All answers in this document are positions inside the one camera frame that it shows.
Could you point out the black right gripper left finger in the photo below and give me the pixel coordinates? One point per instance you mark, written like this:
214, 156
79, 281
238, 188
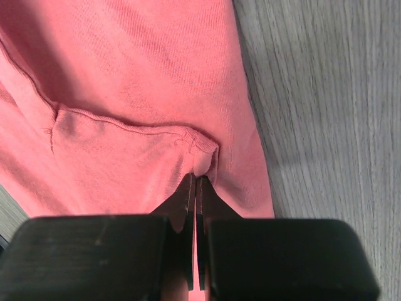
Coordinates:
105, 257

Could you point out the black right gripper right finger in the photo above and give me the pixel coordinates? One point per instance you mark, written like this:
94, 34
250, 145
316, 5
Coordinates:
277, 259

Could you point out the pink t-shirt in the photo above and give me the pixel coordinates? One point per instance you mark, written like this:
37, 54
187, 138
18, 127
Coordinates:
107, 105

